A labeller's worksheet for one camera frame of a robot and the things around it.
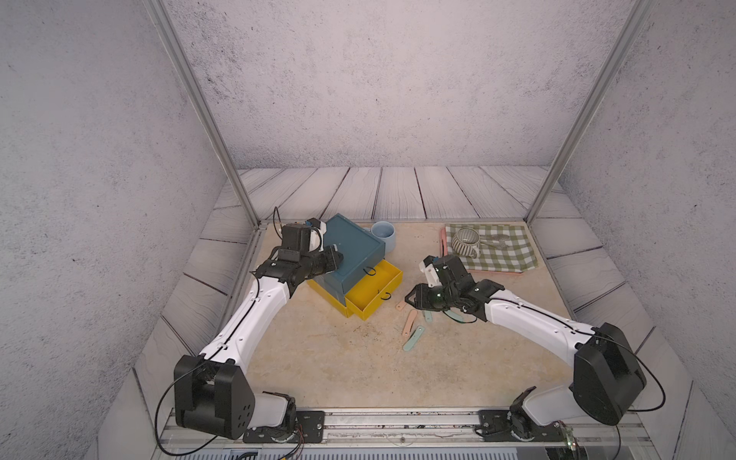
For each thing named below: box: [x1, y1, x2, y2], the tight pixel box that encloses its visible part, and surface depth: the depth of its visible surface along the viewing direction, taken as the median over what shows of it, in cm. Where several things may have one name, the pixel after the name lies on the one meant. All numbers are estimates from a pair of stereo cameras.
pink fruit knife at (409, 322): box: [402, 309, 417, 337], surface depth 93 cm
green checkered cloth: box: [444, 224, 538, 273], surface depth 113 cm
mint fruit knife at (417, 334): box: [403, 325, 426, 352], surface depth 90 cm
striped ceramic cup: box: [451, 227, 481, 259], surface depth 107 cm
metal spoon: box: [479, 234, 511, 251], surface depth 116 cm
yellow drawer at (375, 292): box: [345, 258, 404, 322], surface depth 88 cm
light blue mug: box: [370, 220, 396, 253], surface depth 111 cm
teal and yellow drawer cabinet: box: [306, 212, 404, 322], surface depth 87 cm
